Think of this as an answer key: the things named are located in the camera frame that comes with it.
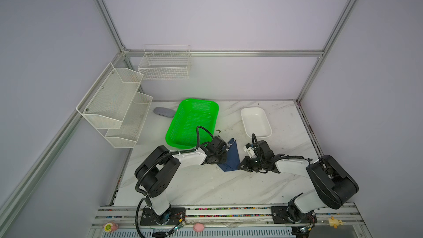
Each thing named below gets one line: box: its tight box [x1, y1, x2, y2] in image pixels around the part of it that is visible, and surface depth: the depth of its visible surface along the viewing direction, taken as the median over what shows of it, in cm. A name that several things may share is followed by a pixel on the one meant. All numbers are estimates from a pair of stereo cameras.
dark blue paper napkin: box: [217, 137, 241, 172], surface depth 94 cm
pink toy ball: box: [193, 222, 205, 233], surface depth 71 cm
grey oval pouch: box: [153, 106, 176, 118], surface depth 113 cm
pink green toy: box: [102, 222, 119, 233], surface depth 69 cm
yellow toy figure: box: [328, 215, 346, 229], surface depth 70 cm
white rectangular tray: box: [240, 106, 273, 139], surface depth 110 cm
